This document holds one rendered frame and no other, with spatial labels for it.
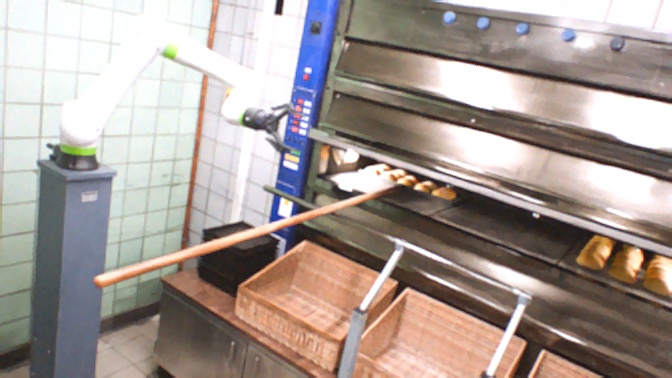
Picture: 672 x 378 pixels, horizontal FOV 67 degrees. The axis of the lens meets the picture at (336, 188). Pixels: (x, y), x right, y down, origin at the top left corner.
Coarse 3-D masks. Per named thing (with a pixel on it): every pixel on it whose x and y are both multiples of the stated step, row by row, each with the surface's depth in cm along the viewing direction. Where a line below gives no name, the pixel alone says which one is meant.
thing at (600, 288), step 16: (336, 192) 254; (352, 192) 249; (384, 208) 240; (400, 208) 237; (416, 224) 232; (432, 224) 227; (448, 224) 228; (464, 240) 220; (480, 240) 216; (512, 256) 209; (528, 256) 207; (544, 272) 202; (560, 272) 199; (576, 272) 200; (592, 288) 193; (608, 288) 190; (624, 304) 188; (640, 304) 185; (656, 304) 184
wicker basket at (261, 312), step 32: (288, 256) 253; (320, 256) 258; (288, 288) 264; (320, 288) 256; (352, 288) 247; (384, 288) 240; (256, 320) 225; (288, 320) 215; (320, 320) 242; (320, 352) 208
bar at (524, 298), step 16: (272, 192) 228; (352, 224) 206; (384, 240) 199; (400, 240) 196; (400, 256) 196; (432, 256) 188; (384, 272) 191; (464, 272) 181; (496, 288) 176; (512, 288) 173; (368, 304) 185; (528, 304) 170; (352, 320) 184; (512, 320) 168; (352, 336) 184; (352, 352) 185; (496, 352) 163; (352, 368) 189; (496, 368) 160
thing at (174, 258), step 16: (384, 192) 251; (320, 208) 204; (336, 208) 212; (272, 224) 177; (288, 224) 184; (224, 240) 156; (240, 240) 162; (176, 256) 140; (192, 256) 145; (112, 272) 124; (128, 272) 127; (144, 272) 131
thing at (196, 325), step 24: (168, 288) 251; (192, 288) 248; (216, 288) 253; (168, 312) 253; (192, 312) 242; (216, 312) 232; (168, 336) 255; (192, 336) 244; (216, 336) 235; (240, 336) 226; (264, 336) 221; (168, 360) 257; (192, 360) 246; (216, 360) 236; (240, 360) 227; (264, 360) 219; (288, 360) 210
